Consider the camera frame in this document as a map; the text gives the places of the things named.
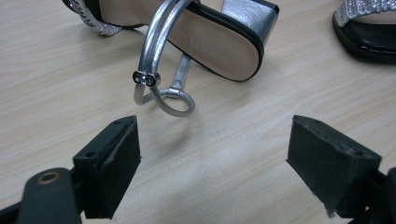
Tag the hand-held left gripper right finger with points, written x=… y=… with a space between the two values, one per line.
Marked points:
x=330 y=165

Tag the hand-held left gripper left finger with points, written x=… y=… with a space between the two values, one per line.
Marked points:
x=106 y=168

